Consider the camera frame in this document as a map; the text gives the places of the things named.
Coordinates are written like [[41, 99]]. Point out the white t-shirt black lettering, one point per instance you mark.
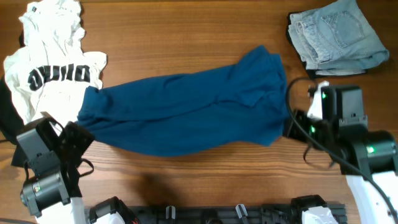
[[48, 76]]

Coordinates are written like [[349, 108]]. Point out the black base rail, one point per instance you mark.
[[264, 214]]

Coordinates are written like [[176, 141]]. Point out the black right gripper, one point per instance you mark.
[[291, 129]]

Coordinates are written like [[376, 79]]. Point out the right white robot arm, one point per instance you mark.
[[336, 123]]

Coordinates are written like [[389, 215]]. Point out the teal blue polo shirt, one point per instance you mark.
[[181, 114]]

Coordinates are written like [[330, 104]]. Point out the black garment under white shirt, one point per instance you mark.
[[11, 124]]

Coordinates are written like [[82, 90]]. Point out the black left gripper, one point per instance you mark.
[[74, 130]]

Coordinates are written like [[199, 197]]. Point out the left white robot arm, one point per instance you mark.
[[52, 194]]

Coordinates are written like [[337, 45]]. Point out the light blue folded jeans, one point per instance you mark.
[[339, 37]]

